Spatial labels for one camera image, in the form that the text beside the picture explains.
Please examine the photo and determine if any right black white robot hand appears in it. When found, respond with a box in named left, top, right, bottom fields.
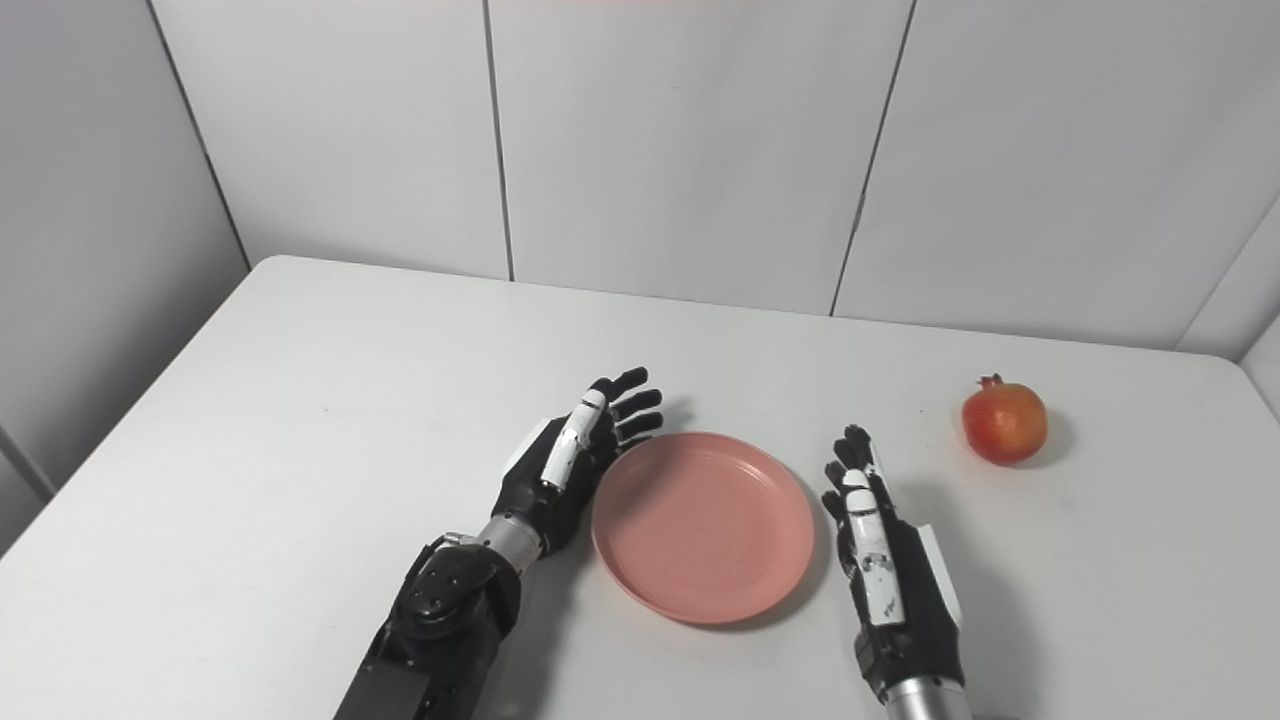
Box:
left=822, top=425, right=968, bottom=707

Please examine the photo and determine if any red pomegranate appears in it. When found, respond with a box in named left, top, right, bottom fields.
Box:
left=962, top=374, right=1050, bottom=467

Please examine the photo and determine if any pink round plate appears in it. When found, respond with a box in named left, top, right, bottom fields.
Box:
left=591, top=432, right=816, bottom=627

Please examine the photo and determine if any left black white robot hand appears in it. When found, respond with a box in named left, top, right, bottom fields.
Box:
left=491, top=366, right=665, bottom=557

